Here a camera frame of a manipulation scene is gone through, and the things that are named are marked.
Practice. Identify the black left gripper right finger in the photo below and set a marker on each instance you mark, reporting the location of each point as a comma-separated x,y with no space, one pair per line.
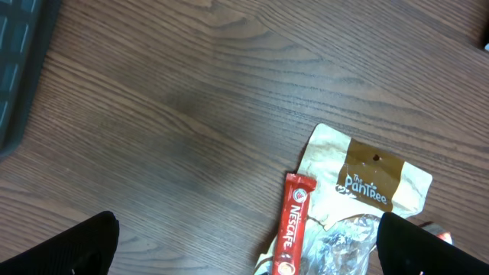
407,249

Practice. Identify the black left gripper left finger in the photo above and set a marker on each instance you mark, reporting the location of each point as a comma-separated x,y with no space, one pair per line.
85,249

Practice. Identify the orange tissue packet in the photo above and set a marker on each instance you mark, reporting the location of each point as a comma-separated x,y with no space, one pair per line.
438,231

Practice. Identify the grey plastic mesh basket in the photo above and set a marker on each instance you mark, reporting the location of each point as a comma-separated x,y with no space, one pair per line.
26,30

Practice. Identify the red coffee stick sachet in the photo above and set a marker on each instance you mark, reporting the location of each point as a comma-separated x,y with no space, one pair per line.
288,250

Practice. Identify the beige nut pouch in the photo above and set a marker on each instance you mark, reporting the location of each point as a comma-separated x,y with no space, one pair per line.
357,184

